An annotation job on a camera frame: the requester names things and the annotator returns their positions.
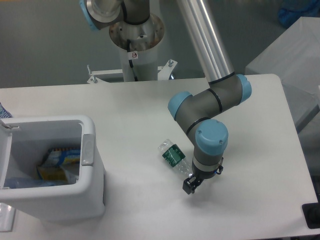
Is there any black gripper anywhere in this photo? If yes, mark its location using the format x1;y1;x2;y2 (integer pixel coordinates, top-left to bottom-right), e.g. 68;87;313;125
182;165;223;195

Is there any clear bottle green label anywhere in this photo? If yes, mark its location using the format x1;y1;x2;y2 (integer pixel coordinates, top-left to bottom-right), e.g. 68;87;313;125
158;138;193;181

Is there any clear blue-tinted plastic bottle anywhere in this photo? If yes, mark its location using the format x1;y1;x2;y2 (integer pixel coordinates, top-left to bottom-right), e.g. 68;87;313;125
3;177;69;189

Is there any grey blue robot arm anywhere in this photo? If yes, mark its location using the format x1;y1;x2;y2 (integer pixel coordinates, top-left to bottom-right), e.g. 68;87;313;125
79;0;252;194

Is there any white plastic trash can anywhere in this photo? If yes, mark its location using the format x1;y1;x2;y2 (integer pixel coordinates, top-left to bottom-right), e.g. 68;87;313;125
0;115;105;222

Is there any black device at edge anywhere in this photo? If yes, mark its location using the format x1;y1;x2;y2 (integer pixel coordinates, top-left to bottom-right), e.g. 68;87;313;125
302;202;320;229

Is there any yellow blue snack wrapper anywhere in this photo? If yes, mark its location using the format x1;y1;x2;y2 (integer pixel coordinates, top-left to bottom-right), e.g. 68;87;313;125
36;147;81;185

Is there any white covered side table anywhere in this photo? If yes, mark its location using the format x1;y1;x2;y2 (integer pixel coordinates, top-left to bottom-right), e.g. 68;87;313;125
245;17;320;132

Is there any blue patterned packet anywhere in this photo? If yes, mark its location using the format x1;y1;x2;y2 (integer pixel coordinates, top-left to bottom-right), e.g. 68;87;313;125
0;103;13;119

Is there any blue bag in corner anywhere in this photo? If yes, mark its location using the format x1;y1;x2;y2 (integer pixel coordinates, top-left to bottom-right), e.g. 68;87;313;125
277;0;320;29

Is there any white metal base bracket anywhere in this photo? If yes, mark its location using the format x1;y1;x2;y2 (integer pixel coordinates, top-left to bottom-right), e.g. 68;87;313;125
87;59;178;84

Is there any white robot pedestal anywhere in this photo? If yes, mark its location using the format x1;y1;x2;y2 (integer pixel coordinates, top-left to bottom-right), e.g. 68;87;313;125
109;13;165;70

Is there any black cable on pedestal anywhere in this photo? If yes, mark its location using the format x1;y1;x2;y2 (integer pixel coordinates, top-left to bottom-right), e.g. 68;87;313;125
126;38;139;82

